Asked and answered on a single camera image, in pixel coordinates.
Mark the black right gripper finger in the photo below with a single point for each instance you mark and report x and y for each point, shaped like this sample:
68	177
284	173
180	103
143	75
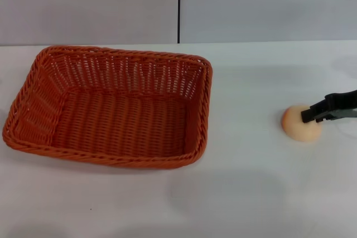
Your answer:
346	114
332	101

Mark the round pale toy bun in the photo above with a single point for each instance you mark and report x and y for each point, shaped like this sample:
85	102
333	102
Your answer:
299	130

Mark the orange woven wicker basket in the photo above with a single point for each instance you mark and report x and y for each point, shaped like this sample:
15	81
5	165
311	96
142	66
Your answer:
117	121

